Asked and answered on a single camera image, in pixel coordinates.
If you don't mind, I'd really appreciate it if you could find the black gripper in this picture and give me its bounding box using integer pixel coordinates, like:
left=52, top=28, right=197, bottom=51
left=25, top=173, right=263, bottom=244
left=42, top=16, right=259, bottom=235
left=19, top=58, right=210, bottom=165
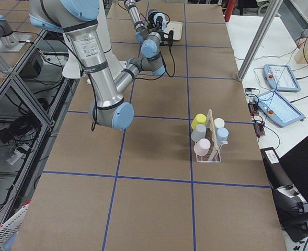
left=159, top=32, right=169, bottom=46
left=147, top=8, right=164, bottom=29

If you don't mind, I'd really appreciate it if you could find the yellow plastic cup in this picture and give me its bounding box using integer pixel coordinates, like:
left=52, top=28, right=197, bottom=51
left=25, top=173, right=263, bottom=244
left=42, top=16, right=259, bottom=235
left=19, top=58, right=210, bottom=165
left=191, top=113, right=207, bottom=130

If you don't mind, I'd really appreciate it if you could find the white translucent plastic cup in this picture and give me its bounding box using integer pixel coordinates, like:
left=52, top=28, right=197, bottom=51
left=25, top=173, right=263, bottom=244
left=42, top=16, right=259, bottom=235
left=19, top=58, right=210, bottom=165
left=191, top=124, right=207, bottom=142

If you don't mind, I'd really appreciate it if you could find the cream plastic cup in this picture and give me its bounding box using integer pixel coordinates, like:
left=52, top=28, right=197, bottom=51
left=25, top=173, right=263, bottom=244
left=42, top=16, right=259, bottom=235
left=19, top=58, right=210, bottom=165
left=214, top=118, right=225, bottom=129

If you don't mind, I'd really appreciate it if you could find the blue plastic cup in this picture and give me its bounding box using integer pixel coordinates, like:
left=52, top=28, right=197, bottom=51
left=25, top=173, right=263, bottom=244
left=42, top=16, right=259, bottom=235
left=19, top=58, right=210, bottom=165
left=216, top=127, right=229, bottom=145
left=157, top=16, right=167, bottom=30

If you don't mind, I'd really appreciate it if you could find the pink plastic cup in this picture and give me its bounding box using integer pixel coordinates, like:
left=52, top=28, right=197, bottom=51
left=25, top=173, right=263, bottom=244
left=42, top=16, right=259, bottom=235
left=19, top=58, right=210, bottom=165
left=193, top=138, right=211, bottom=156

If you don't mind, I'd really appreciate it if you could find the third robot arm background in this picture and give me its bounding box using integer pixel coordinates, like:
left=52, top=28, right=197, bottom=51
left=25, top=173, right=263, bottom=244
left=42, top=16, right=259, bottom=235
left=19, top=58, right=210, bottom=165
left=0, top=14, right=23, bottom=52

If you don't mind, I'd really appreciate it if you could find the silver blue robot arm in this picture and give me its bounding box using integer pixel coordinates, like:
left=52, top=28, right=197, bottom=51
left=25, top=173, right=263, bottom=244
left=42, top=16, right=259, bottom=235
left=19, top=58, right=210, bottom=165
left=29, top=1, right=167, bottom=130
left=123, top=0, right=167, bottom=44

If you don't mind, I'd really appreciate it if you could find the cream plastic tray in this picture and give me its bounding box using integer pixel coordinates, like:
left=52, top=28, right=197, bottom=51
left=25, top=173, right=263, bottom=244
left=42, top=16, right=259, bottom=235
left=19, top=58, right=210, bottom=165
left=164, top=21, right=183, bottom=41

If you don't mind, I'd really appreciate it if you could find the far teach pendant tablet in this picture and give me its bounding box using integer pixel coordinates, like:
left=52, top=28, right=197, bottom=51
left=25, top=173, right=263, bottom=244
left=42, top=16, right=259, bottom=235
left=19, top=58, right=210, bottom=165
left=263, top=64, right=301, bottom=93

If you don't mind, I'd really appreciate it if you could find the teach pendant tablet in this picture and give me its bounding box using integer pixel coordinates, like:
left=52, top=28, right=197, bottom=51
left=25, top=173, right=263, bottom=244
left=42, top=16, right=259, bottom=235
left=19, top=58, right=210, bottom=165
left=254, top=90, right=305, bottom=128
left=263, top=64, right=301, bottom=93

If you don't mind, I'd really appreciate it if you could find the near teach pendant tablet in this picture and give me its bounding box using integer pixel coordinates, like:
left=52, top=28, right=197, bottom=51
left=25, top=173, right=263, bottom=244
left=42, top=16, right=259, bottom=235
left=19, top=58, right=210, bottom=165
left=254, top=90, right=305, bottom=128

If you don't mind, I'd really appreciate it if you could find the black laptop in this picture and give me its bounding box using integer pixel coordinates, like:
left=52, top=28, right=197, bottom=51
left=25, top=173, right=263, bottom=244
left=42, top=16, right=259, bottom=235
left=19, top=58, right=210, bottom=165
left=260, top=136, right=308, bottom=242

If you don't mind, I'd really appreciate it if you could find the white perforated basket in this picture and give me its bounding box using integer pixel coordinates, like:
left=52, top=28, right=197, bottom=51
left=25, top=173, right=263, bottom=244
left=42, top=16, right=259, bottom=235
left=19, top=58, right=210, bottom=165
left=0, top=201, right=30, bottom=250

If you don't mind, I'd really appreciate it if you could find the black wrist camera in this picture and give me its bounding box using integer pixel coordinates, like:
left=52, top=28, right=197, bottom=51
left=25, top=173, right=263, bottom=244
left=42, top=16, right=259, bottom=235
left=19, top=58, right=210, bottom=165
left=167, top=30, right=174, bottom=48

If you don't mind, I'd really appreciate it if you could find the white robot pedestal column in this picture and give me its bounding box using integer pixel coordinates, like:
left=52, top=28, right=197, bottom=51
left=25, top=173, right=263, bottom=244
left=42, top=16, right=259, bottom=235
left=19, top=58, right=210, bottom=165
left=62, top=0, right=126, bottom=80

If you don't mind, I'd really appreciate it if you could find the aluminium frame post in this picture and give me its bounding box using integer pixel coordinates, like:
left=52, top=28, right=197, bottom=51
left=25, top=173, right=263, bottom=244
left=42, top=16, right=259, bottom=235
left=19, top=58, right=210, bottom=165
left=236, top=0, right=283, bottom=82

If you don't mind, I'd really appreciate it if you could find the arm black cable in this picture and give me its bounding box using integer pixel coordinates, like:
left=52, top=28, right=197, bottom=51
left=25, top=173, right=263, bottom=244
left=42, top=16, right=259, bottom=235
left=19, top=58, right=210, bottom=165
left=90, top=44, right=176, bottom=132

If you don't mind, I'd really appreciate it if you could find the white wire cup rack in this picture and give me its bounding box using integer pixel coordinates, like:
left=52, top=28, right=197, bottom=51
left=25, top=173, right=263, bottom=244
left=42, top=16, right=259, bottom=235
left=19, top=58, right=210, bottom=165
left=193, top=109, right=228, bottom=163

